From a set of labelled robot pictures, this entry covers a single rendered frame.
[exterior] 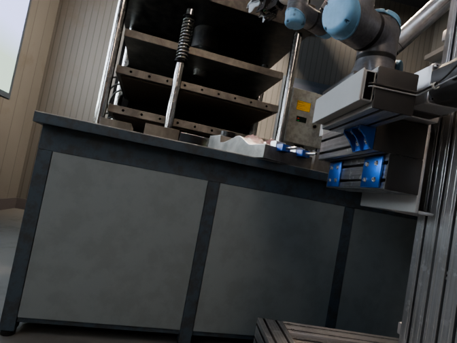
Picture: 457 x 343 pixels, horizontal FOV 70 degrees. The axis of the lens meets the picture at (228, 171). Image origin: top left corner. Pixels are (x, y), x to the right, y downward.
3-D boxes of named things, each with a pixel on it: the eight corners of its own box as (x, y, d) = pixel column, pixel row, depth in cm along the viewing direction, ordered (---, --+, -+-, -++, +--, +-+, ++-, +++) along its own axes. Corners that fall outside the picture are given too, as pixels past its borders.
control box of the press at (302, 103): (298, 295, 234) (332, 96, 242) (259, 290, 227) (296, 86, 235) (285, 284, 256) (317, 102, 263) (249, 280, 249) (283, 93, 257)
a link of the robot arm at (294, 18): (315, 30, 119) (320, 1, 120) (293, 17, 113) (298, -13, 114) (300, 37, 126) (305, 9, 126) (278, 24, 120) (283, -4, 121)
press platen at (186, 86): (277, 112, 229) (279, 105, 229) (115, 71, 203) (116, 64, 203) (247, 127, 300) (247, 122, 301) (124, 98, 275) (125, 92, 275)
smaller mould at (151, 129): (177, 145, 144) (179, 130, 145) (142, 138, 141) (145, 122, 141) (173, 149, 164) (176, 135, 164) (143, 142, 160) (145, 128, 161)
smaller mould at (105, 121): (128, 136, 144) (131, 123, 144) (98, 130, 141) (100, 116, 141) (130, 140, 160) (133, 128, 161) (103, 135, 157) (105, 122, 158)
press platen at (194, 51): (282, 79, 233) (283, 72, 233) (123, 35, 207) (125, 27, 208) (251, 101, 301) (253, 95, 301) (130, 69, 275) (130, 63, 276)
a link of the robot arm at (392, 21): (404, 61, 100) (411, 19, 101) (378, 44, 93) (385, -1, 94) (369, 69, 111) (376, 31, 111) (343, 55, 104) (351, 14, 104)
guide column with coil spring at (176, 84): (156, 208, 204) (195, 9, 211) (147, 207, 203) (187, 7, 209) (156, 207, 209) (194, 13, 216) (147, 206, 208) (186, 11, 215)
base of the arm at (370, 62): (408, 88, 95) (413, 54, 96) (359, 76, 94) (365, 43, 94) (379, 101, 110) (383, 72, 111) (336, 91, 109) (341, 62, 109)
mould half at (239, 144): (310, 169, 141) (314, 145, 142) (262, 157, 128) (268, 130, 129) (246, 165, 184) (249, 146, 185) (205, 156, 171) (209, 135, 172)
